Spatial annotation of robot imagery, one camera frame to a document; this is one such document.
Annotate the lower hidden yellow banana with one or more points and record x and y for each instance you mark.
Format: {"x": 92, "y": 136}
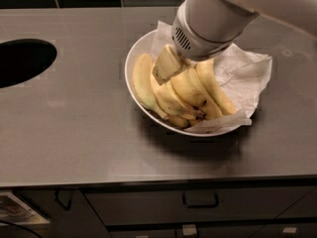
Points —
{"x": 210, "y": 108}

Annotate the grey drawer front centre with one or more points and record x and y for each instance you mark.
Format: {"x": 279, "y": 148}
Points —
{"x": 158, "y": 207}

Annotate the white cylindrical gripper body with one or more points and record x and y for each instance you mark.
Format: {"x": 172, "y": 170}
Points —
{"x": 194, "y": 45}

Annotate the white oval bowl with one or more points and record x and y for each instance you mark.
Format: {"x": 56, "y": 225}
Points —
{"x": 138, "y": 50}

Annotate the grey cabinet door left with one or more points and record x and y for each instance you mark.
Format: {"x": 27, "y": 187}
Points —
{"x": 80, "y": 221}

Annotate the open drawer with papers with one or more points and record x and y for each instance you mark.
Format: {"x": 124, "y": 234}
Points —
{"x": 13, "y": 209}

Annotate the black drawer handle centre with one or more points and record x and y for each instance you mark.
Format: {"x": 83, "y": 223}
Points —
{"x": 200, "y": 199}

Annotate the under yellow banana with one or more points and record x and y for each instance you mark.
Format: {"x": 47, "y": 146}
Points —
{"x": 182, "y": 109}

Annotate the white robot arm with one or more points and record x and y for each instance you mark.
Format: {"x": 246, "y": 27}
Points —
{"x": 298, "y": 14}

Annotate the white crumpled paper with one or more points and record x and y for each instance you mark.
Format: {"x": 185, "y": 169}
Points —
{"x": 242, "y": 76}

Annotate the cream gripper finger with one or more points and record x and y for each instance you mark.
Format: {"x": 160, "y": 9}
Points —
{"x": 168, "y": 64}

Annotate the black round sink hole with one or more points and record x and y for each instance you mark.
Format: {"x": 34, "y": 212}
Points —
{"x": 21, "y": 60}

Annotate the grey drawer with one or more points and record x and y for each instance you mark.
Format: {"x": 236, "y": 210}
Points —
{"x": 158, "y": 207}
{"x": 303, "y": 230}

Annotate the lower grey drawer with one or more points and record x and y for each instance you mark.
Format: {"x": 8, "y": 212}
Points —
{"x": 303, "y": 230}

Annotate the black cabinet handle left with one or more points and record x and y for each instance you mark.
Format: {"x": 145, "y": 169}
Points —
{"x": 63, "y": 198}

